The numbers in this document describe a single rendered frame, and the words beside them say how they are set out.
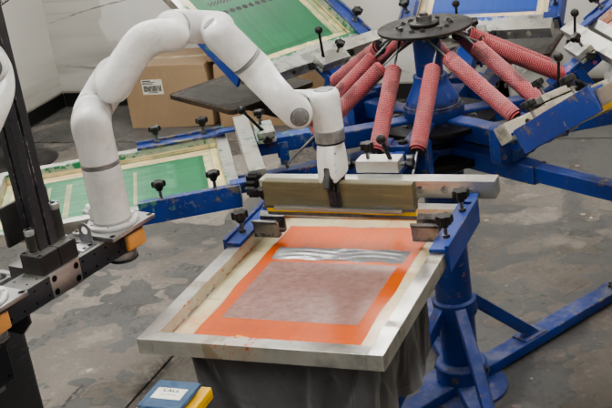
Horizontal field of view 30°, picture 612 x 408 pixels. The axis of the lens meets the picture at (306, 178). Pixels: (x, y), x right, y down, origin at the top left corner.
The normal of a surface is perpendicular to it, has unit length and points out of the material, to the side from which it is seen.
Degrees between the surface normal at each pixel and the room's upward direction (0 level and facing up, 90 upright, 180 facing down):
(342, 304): 0
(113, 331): 0
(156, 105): 90
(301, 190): 90
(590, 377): 0
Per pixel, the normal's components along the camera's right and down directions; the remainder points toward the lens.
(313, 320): -0.14, -0.93
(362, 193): -0.37, 0.37
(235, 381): -0.54, 0.46
